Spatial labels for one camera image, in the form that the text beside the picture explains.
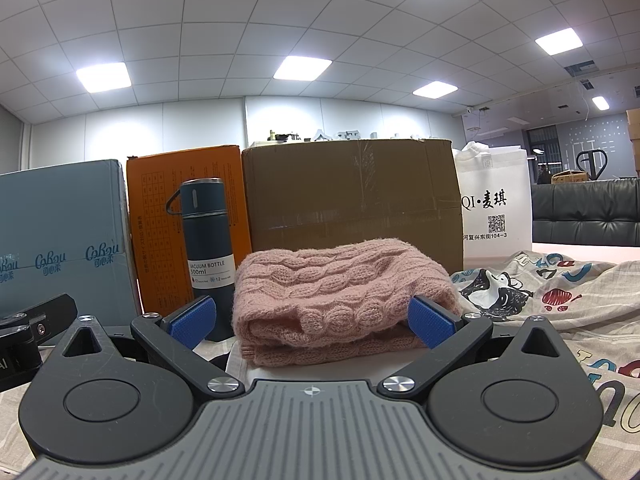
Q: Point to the large blue carton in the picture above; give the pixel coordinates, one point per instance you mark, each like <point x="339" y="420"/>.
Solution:
<point x="60" y="220"/>

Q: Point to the ceiling light panel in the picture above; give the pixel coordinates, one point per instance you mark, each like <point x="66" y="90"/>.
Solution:
<point x="103" y="77"/>
<point x="302" y="67"/>
<point x="435" y="90"/>
<point x="560" y="40"/>

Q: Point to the orange carton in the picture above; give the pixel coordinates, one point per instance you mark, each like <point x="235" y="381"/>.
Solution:
<point x="150" y="210"/>

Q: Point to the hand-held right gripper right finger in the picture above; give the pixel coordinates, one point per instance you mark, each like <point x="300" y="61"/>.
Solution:
<point x="430" y="325"/>

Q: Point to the dark blue vacuum bottle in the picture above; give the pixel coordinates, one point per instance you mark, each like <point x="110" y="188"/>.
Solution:
<point x="207" y="240"/>

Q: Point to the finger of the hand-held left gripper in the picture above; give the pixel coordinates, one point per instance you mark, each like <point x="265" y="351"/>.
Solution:
<point x="50" y="310"/>

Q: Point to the brown cardboard box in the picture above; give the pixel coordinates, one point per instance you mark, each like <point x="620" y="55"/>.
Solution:
<point x="350" y="190"/>

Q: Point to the white tote bag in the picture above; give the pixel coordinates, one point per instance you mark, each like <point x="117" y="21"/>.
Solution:
<point x="492" y="180"/>

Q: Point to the pink knitted sweater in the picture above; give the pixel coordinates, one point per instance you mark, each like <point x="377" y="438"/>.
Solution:
<point x="325" y="285"/>

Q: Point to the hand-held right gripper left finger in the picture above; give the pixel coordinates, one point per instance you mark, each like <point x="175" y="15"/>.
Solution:
<point x="192" y="321"/>

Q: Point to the black leather sofa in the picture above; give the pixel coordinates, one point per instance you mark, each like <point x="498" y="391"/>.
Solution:
<point x="585" y="210"/>

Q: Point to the black pallet jack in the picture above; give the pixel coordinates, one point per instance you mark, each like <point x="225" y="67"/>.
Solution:
<point x="592" y="160"/>

